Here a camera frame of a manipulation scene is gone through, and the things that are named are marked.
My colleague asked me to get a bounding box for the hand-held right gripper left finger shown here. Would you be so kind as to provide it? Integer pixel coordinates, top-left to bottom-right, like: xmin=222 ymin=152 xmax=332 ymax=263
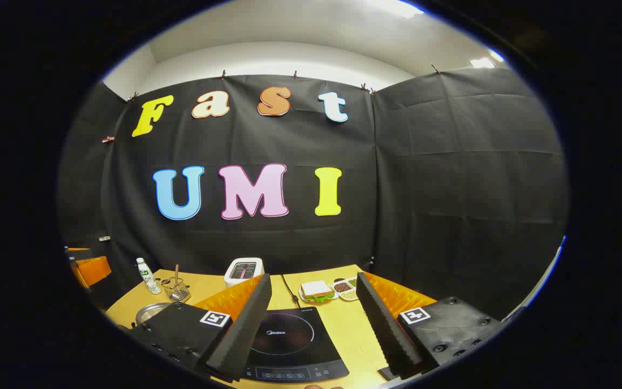
xmin=127 ymin=273 xmax=273 ymax=384

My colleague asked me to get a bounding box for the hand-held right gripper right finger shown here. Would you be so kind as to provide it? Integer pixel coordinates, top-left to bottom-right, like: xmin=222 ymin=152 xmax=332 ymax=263
xmin=355 ymin=271 xmax=506 ymax=382

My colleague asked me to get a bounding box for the black induction cooktop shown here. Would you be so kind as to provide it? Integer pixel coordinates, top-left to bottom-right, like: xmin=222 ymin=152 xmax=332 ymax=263
xmin=241 ymin=306 xmax=350 ymax=384

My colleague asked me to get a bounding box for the stainless steel pot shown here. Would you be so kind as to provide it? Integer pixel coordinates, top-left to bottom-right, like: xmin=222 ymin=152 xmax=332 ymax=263
xmin=134 ymin=302 xmax=174 ymax=325

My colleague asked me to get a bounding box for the white green-label drink bottle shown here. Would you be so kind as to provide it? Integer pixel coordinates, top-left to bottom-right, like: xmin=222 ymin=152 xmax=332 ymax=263
xmin=136 ymin=257 xmax=162 ymax=295

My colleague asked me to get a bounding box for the white divided bean dish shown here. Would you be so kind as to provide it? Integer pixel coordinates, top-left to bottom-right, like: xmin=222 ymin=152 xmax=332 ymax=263
xmin=332 ymin=277 xmax=359 ymax=302

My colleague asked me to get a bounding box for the white toaster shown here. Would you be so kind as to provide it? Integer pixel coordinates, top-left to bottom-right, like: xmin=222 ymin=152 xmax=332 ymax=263
xmin=224 ymin=257 xmax=265 ymax=289

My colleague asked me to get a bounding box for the small white plate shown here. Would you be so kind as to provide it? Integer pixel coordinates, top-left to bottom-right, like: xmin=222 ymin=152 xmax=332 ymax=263
xmin=298 ymin=286 xmax=339 ymax=304

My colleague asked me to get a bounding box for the lettuce sandwich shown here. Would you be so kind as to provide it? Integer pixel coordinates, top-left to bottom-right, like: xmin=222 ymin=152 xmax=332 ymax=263
xmin=300 ymin=280 xmax=336 ymax=303

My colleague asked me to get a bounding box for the ceiling light panel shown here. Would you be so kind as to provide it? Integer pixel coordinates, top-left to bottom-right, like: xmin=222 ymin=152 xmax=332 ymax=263
xmin=373 ymin=0 xmax=426 ymax=20
xmin=469 ymin=49 xmax=506 ymax=70

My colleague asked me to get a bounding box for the black power cable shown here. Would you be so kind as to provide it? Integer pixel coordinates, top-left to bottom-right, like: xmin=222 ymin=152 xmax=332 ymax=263
xmin=281 ymin=274 xmax=302 ymax=308

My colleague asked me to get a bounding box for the wire utensil basket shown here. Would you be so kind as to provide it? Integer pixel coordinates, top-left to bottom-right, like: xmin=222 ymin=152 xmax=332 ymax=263
xmin=161 ymin=277 xmax=192 ymax=303

